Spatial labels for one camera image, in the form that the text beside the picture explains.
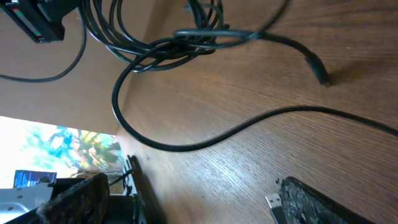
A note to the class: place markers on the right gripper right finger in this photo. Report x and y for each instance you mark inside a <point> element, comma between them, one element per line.
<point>299,203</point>

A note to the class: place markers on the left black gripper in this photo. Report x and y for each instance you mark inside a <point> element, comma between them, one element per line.
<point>41,20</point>

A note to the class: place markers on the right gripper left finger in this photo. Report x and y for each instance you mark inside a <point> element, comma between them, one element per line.
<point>84,203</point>

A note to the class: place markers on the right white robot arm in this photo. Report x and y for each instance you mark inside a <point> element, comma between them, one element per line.
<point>40,197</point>

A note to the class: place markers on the colourful monitor screen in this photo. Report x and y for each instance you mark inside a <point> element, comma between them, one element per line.
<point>28,145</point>

